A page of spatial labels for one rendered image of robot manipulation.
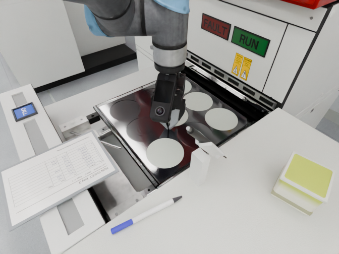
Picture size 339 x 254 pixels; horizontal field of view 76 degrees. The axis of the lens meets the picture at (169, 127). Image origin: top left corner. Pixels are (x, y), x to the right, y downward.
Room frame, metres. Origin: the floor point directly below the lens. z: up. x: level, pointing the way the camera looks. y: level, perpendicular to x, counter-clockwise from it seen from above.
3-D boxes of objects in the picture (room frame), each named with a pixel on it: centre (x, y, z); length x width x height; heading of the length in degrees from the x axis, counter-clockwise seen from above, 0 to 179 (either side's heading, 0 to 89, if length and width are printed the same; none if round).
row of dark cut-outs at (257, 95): (0.65, -0.17, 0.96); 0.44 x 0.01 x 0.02; 37
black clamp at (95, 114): (0.49, 0.24, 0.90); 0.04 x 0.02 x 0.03; 127
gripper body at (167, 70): (0.46, 0.00, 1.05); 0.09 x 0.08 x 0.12; 170
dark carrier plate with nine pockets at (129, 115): (0.50, -0.01, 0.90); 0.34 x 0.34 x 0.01; 37
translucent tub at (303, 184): (0.20, -0.24, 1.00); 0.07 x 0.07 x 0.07; 52
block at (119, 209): (0.20, 0.09, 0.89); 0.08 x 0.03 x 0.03; 127
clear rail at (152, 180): (0.40, 0.13, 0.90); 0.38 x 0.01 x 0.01; 37
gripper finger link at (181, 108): (0.43, -0.02, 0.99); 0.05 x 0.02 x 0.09; 80
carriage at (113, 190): (0.33, 0.19, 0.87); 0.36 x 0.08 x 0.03; 37
